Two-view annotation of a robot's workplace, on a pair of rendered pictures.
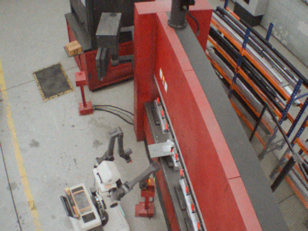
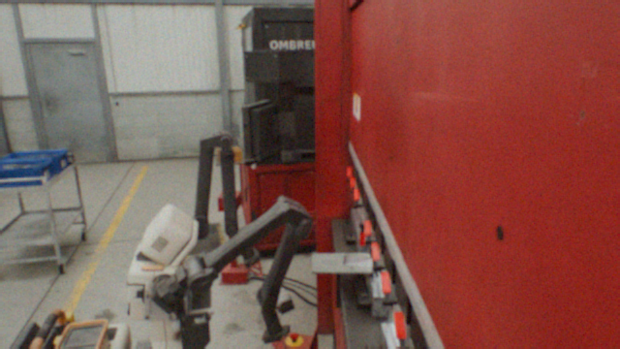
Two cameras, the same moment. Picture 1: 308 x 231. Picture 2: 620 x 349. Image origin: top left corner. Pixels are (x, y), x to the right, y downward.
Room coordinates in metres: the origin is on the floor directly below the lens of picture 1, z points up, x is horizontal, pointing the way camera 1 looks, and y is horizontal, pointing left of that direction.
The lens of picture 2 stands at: (0.35, -0.49, 1.92)
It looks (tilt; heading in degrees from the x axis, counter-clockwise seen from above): 16 degrees down; 17
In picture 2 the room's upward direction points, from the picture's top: 1 degrees counter-clockwise
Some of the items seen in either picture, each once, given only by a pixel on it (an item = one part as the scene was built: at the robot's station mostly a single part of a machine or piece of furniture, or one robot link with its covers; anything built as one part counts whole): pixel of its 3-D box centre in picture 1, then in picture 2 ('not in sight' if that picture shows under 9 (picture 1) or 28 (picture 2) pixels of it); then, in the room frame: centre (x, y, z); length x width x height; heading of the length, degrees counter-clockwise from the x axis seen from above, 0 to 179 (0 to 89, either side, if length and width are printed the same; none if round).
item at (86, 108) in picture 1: (82, 93); (232, 236); (3.48, 1.14, 0.41); 0.25 x 0.20 x 0.83; 106
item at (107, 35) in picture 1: (110, 49); (276, 112); (3.24, 0.60, 1.53); 0.51 x 0.25 x 0.85; 1
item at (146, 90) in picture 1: (166, 78); (379, 174); (3.15, -0.15, 1.15); 0.85 x 0.25 x 2.30; 106
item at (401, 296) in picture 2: (194, 195); (415, 307); (1.42, -0.47, 1.26); 0.15 x 0.09 x 0.17; 16
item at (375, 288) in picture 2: (172, 154); (374, 283); (2.11, -0.27, 0.92); 0.39 x 0.06 x 0.10; 16
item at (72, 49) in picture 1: (72, 47); (229, 154); (3.88, 1.31, 1.04); 0.30 x 0.26 x 0.12; 29
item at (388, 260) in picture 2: (188, 178); (399, 271); (1.61, -0.41, 1.26); 0.15 x 0.09 x 0.17; 16
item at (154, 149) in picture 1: (160, 149); (340, 263); (2.13, -0.11, 1.00); 0.26 x 0.18 x 0.01; 106
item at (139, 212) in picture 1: (144, 209); not in sight; (1.76, 0.03, 0.06); 0.25 x 0.20 x 0.12; 92
